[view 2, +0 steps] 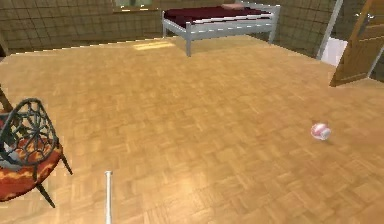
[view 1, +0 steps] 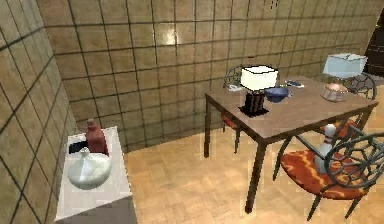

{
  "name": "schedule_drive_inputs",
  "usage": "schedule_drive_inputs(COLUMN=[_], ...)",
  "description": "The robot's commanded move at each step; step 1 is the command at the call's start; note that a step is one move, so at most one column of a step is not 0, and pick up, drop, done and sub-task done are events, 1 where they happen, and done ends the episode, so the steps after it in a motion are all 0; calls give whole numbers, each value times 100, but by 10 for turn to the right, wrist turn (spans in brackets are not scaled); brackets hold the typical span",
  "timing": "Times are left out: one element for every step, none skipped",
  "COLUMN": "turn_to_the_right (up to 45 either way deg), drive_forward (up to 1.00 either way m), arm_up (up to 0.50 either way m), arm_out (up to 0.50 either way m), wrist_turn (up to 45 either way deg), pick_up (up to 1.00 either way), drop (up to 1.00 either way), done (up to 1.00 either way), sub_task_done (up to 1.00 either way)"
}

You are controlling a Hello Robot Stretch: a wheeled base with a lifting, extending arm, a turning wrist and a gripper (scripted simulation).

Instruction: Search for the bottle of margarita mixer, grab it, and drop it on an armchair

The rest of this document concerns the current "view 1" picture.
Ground dark red bottle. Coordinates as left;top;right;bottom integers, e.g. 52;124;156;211
85;118;110;157

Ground metal chair red cushion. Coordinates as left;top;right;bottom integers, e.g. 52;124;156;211
220;64;247;155
272;125;384;222
319;72;378;141

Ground white shade dark base lamp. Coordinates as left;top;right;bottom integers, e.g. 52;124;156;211
237;64;280;118

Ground blue bowl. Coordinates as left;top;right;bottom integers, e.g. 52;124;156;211
264;86;290;104

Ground blue and white flat object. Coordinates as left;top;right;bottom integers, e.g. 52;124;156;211
285;79;306;89

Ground brown wooden dining table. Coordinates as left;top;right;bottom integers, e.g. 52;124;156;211
203;75;380;215

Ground white round vase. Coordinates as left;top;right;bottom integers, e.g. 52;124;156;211
67;146;113;191

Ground black flat phone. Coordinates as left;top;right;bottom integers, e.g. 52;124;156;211
68;141;89;155

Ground white side cabinet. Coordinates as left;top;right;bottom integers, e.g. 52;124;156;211
54;125;138;224

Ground white bowling pin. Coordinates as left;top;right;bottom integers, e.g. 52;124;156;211
314;123;337;175

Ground pale blue shade glass lamp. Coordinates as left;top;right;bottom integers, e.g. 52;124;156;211
320;52;368;103

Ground dark wooden door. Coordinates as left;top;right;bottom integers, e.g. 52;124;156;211
363;8;384;78

